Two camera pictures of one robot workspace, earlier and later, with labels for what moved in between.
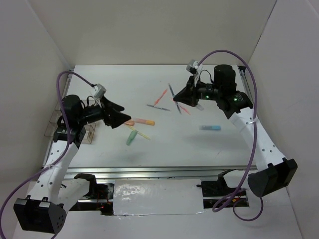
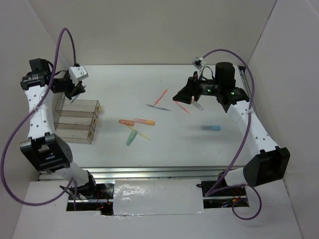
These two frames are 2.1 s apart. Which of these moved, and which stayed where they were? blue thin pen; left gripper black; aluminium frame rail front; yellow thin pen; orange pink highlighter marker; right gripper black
Moved: left gripper black; blue thin pen
Stayed: right gripper black; aluminium frame rail front; orange pink highlighter marker; yellow thin pen
